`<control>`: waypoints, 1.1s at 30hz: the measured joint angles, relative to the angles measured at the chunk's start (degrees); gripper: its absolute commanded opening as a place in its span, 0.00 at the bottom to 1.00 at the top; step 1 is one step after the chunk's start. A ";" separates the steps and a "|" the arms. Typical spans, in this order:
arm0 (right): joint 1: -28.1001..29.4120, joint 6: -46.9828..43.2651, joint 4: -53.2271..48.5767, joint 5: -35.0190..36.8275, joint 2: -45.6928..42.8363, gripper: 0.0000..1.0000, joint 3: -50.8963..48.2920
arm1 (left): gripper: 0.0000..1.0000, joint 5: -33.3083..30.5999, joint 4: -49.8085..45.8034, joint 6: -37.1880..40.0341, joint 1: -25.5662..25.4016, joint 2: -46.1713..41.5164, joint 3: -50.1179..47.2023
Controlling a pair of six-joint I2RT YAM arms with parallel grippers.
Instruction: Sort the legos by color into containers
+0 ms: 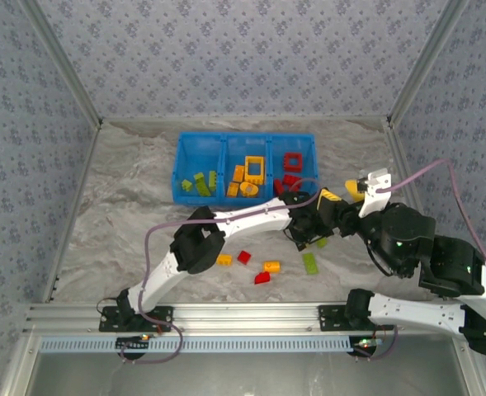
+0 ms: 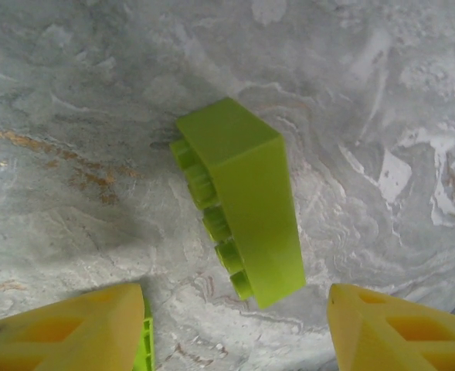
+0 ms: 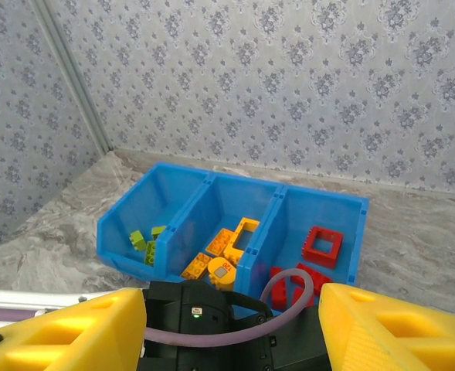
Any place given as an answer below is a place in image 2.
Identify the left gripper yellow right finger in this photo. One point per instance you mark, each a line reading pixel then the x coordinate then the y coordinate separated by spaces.
pixel 405 336

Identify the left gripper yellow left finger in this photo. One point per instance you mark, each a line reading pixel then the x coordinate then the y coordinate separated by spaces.
pixel 57 336

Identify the green long lego brick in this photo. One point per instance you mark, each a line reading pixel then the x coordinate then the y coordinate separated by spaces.
pixel 250 185
pixel 147 340

